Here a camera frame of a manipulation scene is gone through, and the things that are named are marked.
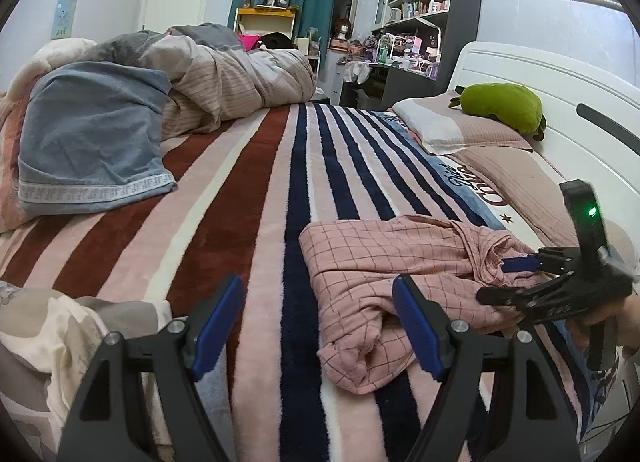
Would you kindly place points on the cluttered dark desk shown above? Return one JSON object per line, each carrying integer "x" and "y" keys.
{"x": 400, "y": 87}

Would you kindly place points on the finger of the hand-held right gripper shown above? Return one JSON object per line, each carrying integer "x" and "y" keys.
{"x": 520, "y": 263}
{"x": 510, "y": 296}

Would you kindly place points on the white beige pillow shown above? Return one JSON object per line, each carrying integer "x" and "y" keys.
{"x": 440, "y": 122}

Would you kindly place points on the pink checked pants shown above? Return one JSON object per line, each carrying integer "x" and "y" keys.
{"x": 360, "y": 262}

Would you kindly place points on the white door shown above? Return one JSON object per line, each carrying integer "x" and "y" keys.
{"x": 175, "y": 0}

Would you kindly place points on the floral patterned duvet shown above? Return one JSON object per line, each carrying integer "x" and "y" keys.
{"x": 50, "y": 342}

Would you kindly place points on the pink bag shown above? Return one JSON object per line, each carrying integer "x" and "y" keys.
{"x": 246, "y": 41}

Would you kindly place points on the grey beige checked duvet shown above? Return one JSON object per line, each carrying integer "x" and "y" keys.
{"x": 235, "y": 77}

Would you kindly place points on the peach quilt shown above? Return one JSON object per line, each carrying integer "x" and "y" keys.
{"x": 10, "y": 167}

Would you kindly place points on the black and white plush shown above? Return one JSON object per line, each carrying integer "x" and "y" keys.
{"x": 276, "y": 41}

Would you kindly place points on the person's right hand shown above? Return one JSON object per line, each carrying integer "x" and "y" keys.
{"x": 629, "y": 324}

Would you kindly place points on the green plush toy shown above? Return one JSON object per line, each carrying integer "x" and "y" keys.
{"x": 500, "y": 102}

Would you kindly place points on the white bed headboard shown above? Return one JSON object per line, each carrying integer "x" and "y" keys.
{"x": 550, "y": 82}

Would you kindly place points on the small blue wall poster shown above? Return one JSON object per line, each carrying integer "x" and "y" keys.
{"x": 64, "y": 18}

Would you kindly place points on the white storage cart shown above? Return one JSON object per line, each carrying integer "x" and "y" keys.
{"x": 307, "y": 50}

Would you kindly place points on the blue towel blanket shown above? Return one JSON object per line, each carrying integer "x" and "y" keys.
{"x": 90, "y": 132}

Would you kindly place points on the yellow shelf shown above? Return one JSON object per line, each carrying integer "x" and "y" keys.
{"x": 265, "y": 13}

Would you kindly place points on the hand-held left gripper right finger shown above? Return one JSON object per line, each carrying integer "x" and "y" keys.
{"x": 417, "y": 334}

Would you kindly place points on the cream fluffy blanket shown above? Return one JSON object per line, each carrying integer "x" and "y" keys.
{"x": 55, "y": 60}

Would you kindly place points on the dark bookshelf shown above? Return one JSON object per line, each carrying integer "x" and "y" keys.
{"x": 465, "y": 2}

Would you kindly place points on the wig on mannequin head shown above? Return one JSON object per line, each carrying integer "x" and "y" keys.
{"x": 342, "y": 28}

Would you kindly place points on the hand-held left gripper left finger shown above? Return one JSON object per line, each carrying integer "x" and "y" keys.
{"x": 215, "y": 334}

